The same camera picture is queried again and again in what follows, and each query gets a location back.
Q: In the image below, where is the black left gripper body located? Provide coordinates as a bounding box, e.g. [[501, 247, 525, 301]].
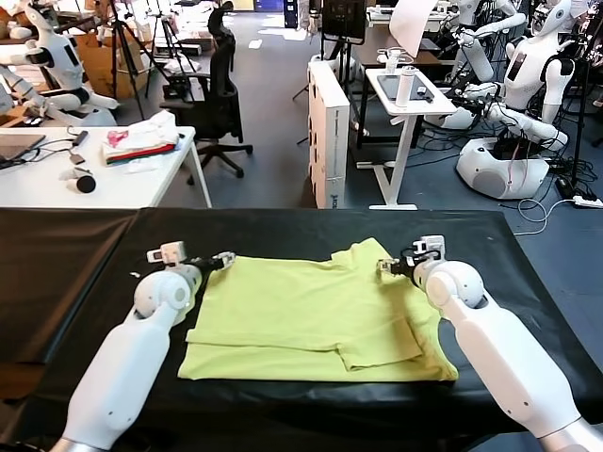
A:
[[190, 256, 223, 277]]

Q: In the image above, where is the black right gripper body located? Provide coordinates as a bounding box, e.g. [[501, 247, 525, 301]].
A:
[[394, 256, 420, 279]]

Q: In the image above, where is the yellow-green t-shirt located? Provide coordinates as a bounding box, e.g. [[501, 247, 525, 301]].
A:
[[177, 237, 460, 382]]

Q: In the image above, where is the folded clothes stack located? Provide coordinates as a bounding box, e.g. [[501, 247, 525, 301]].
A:
[[101, 110, 183, 167]]

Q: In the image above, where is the large black tablecloth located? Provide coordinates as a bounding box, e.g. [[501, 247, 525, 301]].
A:
[[27, 206, 603, 452]]

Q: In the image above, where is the white rectangular table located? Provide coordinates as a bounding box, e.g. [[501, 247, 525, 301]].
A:
[[0, 125, 213, 210]]

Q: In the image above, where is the small white standing desk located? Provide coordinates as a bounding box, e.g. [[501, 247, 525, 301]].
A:
[[356, 68, 458, 212]]

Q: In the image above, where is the tall white cardboard box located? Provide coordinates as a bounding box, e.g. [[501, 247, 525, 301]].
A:
[[307, 60, 352, 210]]

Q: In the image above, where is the black office chair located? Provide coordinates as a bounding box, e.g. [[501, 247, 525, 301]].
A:
[[159, 2, 254, 186]]

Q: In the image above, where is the brownish black tablecloth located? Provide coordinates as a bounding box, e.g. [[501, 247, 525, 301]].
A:
[[0, 206, 142, 401]]

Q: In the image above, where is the dark tablet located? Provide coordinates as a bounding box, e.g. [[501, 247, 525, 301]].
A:
[[381, 73, 437, 103]]

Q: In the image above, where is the white thermos bottle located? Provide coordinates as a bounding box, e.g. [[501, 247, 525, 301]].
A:
[[394, 65, 418, 108]]

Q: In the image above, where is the white headset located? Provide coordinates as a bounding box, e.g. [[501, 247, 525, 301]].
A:
[[376, 46, 416, 65]]

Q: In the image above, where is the short black tripod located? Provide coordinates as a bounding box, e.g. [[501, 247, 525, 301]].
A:
[[150, 7, 199, 103]]

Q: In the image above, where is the tall black tripod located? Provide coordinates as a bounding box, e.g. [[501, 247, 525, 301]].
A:
[[96, 0, 164, 121]]

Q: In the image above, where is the brown cardboard box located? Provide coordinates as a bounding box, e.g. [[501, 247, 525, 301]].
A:
[[74, 32, 147, 100]]

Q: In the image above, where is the white humanoid robot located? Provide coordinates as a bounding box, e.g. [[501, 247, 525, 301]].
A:
[[0, 0, 119, 127], [449, 0, 527, 86], [440, 0, 579, 201]]

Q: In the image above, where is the white humanoid robot right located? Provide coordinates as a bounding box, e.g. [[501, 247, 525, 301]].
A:
[[440, 0, 579, 201]]

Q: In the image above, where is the grey laptop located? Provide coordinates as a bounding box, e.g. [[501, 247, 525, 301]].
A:
[[0, 134, 47, 170]]

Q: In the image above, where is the black stand pole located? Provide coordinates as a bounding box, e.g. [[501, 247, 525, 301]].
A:
[[562, 27, 597, 189]]

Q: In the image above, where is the white curved sheet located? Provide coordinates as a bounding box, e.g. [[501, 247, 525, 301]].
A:
[[391, 0, 437, 60]]

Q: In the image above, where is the white humanoid robot left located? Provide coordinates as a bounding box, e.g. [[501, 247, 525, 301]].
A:
[[0, 0, 119, 127]]

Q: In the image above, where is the black monitor on stand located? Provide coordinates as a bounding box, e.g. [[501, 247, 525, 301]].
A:
[[321, 0, 368, 62]]

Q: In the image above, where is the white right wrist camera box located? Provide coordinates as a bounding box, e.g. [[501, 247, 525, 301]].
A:
[[412, 234, 446, 260]]

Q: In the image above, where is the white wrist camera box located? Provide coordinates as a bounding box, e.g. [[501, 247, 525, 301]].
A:
[[412, 234, 446, 260], [146, 241, 187, 266]]

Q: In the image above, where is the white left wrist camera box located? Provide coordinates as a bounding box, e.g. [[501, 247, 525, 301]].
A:
[[146, 241, 187, 266]]

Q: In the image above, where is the white floor cable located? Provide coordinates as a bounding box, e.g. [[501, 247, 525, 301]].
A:
[[511, 197, 580, 236]]

